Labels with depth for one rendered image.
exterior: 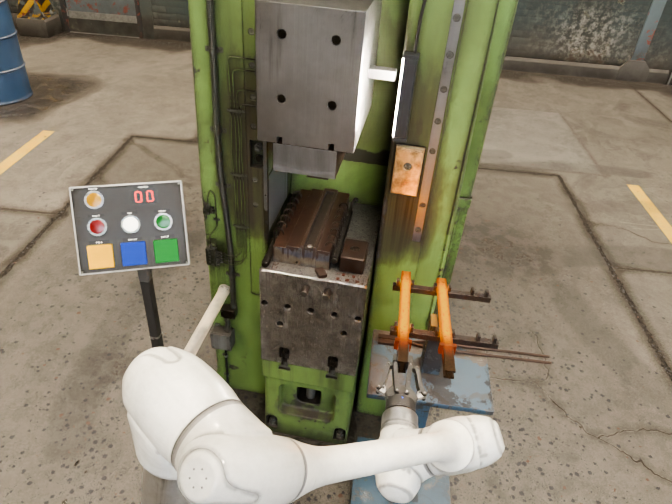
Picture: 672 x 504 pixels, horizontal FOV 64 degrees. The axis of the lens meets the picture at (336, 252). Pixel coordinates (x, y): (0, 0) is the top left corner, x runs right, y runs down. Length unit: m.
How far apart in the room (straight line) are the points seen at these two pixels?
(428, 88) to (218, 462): 1.27
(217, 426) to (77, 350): 2.29
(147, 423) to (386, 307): 1.41
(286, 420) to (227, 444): 1.69
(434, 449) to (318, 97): 1.00
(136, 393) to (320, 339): 1.22
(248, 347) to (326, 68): 1.35
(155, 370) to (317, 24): 1.02
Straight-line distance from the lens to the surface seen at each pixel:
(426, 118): 1.74
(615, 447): 2.91
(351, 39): 1.55
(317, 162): 1.69
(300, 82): 1.61
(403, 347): 1.52
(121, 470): 2.54
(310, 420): 2.41
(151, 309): 2.15
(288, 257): 1.90
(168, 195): 1.85
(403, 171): 1.79
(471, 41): 1.68
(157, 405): 0.86
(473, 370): 1.91
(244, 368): 2.57
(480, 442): 1.20
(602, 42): 8.14
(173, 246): 1.84
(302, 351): 2.10
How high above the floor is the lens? 2.07
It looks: 35 degrees down
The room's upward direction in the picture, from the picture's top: 5 degrees clockwise
